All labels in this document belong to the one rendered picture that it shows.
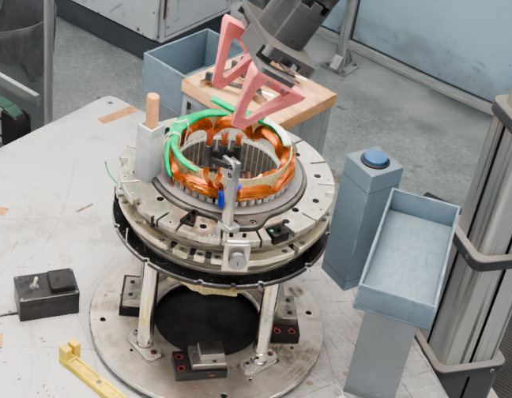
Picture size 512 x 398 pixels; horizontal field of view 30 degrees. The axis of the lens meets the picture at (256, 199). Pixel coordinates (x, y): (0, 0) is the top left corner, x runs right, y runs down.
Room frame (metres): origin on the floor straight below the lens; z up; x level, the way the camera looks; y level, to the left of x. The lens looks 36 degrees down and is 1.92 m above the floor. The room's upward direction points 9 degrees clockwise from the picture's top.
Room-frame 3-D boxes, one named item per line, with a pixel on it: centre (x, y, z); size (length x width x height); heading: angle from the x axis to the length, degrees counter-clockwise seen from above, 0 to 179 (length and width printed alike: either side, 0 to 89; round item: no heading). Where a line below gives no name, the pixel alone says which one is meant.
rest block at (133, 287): (1.17, 0.17, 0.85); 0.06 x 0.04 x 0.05; 6
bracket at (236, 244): (1.02, 0.02, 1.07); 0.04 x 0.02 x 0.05; 102
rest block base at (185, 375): (1.05, 0.05, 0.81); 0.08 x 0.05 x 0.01; 108
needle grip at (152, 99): (1.13, 0.16, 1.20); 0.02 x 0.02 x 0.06
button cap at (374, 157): (1.36, -0.19, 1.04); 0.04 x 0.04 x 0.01
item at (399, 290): (1.11, -0.23, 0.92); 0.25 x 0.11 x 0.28; 168
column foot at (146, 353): (1.08, 0.14, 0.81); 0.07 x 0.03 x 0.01; 46
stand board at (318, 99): (1.49, 0.02, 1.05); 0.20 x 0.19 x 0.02; 54
